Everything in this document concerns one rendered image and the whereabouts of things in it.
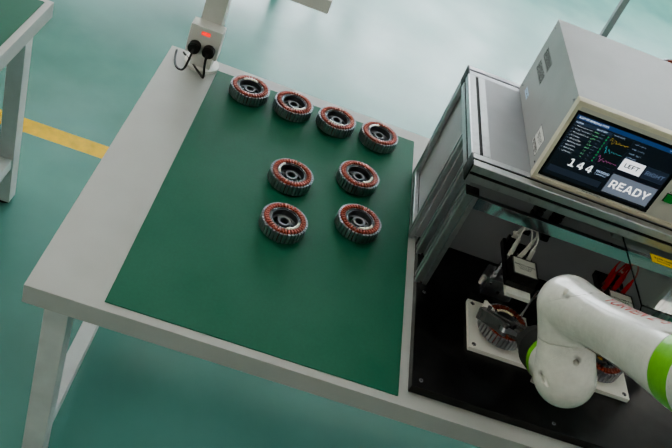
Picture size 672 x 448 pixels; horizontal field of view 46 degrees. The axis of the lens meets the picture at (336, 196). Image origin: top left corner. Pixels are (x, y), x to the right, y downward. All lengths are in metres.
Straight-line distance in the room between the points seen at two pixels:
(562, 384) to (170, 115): 1.19
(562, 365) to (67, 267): 0.95
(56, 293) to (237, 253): 0.40
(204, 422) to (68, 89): 1.59
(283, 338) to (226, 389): 0.85
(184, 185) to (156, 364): 0.76
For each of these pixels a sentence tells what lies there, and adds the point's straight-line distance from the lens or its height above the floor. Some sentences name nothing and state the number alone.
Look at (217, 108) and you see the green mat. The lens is 2.16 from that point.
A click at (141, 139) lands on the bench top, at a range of 1.98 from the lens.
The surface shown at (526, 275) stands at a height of 0.92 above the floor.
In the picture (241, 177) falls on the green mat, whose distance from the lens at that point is 1.95.
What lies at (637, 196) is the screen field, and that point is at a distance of 1.79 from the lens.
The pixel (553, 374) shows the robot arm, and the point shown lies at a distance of 1.44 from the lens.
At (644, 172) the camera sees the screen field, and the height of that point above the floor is 1.22.
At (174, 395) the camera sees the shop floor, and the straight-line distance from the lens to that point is 2.41.
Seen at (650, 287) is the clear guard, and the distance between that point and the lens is 1.74.
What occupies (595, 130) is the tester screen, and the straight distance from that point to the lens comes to 1.68.
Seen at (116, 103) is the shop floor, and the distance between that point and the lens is 3.37.
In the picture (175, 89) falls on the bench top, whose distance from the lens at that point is 2.19.
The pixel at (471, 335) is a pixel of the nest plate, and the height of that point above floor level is 0.78.
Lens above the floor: 1.95
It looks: 37 degrees down
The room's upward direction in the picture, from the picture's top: 24 degrees clockwise
